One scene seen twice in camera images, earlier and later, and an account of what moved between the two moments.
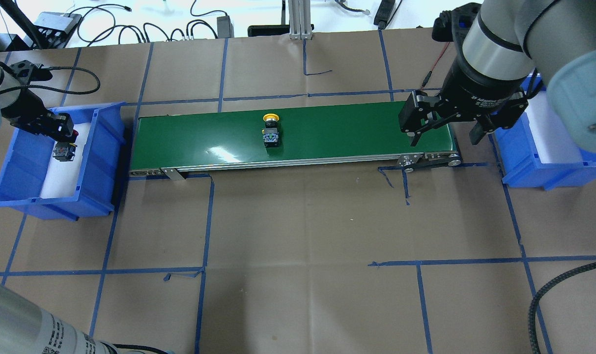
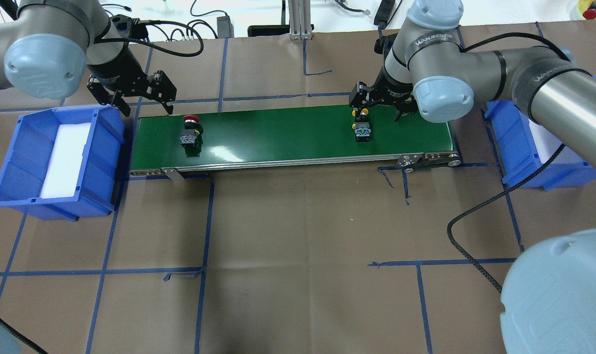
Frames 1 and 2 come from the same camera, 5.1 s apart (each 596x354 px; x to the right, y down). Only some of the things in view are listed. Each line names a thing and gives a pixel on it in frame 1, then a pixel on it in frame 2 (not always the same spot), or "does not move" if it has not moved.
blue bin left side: x=32 y=182 does not move
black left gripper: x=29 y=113 → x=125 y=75
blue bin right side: x=531 y=152 does not move
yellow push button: x=270 y=133 → x=362 y=130
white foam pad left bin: x=62 y=178 does not move
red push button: x=66 y=151 → x=190 y=137
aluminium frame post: x=299 y=19 does not move
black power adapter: x=225 y=29 does not move
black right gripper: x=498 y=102 → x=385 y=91
